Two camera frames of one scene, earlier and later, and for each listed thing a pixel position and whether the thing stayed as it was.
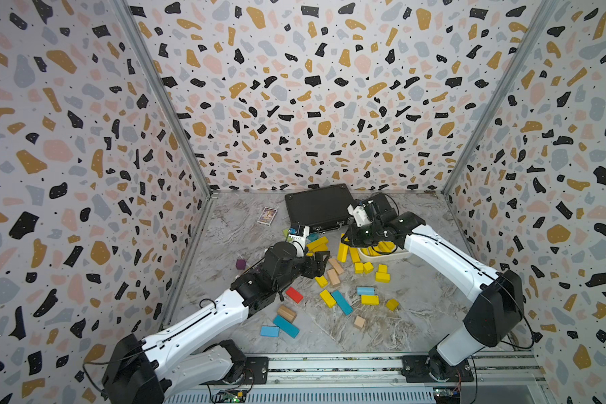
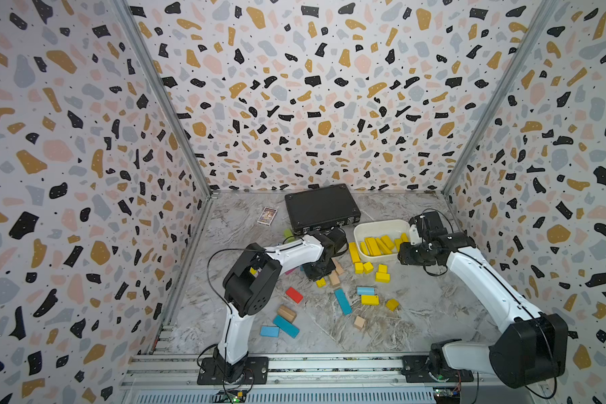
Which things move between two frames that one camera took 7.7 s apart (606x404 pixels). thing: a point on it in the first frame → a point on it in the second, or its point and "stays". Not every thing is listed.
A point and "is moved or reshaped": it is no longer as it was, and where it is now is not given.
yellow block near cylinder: (369, 300) stays
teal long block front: (289, 328) stays
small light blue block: (269, 331) stays
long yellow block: (342, 255) is moved or reshaped
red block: (295, 295) stays
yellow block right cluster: (382, 277) stays
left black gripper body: (304, 268) → (317, 273)
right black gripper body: (365, 236) → (414, 254)
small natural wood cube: (359, 321) stays
